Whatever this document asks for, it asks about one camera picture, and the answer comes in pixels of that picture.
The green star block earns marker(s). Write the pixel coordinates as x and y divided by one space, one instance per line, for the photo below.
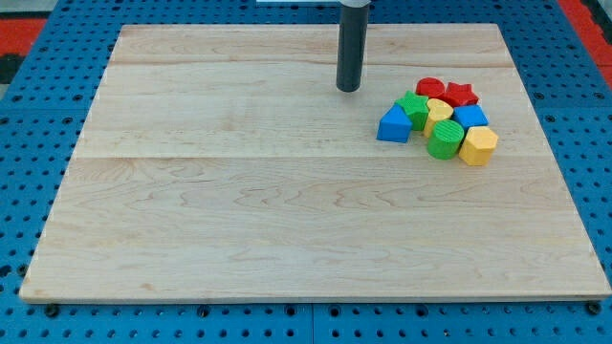
415 108

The red star block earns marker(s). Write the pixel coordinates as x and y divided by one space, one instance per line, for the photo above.
457 95

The wooden board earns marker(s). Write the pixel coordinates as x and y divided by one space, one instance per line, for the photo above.
221 164

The blue triangle block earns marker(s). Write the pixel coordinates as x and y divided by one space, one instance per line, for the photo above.
394 125

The green cylinder block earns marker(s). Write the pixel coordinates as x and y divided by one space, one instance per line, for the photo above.
445 139

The yellow cylinder block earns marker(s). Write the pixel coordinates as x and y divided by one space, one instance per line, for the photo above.
438 110

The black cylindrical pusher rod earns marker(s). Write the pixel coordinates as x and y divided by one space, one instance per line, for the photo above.
353 21

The red cylinder block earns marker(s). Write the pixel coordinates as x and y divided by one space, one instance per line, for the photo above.
431 87

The blue cube block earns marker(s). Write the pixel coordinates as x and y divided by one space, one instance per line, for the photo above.
470 116

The yellow hexagon block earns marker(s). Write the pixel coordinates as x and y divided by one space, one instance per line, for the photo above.
478 146

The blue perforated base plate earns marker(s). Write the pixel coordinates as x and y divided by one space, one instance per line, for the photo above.
47 101

